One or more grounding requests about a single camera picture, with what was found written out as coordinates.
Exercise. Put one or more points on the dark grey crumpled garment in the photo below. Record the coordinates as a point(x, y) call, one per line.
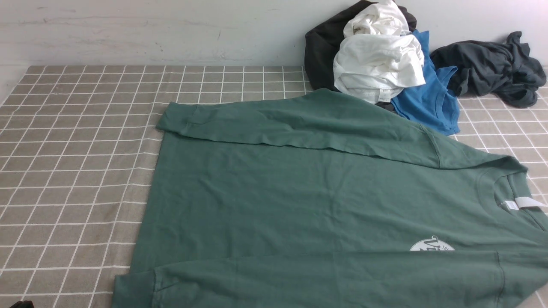
point(504, 69)

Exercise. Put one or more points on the white crumpled shirt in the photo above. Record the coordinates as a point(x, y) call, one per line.
point(379, 57)

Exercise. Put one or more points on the green long-sleeve shirt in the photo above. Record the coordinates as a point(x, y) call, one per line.
point(324, 201)

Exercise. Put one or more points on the blue t-shirt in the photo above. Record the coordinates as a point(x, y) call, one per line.
point(431, 104)

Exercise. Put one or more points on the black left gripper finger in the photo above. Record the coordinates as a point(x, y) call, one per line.
point(23, 304)

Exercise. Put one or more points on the black garment in pile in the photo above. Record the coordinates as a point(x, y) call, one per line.
point(323, 42)

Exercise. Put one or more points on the grey checked tablecloth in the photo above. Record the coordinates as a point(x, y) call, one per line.
point(79, 147)

